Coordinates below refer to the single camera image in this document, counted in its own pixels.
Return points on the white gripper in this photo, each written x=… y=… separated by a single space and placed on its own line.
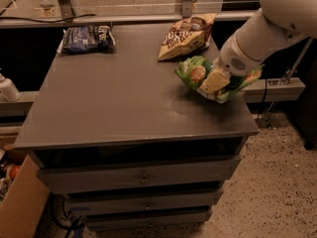
x=232 y=61

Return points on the green rice chip bag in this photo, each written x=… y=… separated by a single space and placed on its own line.
x=194 y=70

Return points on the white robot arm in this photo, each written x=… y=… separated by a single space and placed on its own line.
x=277 y=25

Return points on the brown chip bag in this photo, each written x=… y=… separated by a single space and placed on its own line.
x=187 y=36

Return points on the blue chip bag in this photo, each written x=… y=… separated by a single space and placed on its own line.
x=86 y=39

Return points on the grey drawer cabinet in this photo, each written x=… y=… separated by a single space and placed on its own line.
x=126 y=142

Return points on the white bottle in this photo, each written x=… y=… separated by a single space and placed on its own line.
x=9 y=89

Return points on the red round item in box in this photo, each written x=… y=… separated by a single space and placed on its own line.
x=13 y=172

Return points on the cardboard box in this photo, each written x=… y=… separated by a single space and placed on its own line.
x=25 y=201

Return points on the grey metal rail frame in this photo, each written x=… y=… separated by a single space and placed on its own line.
x=51 y=13

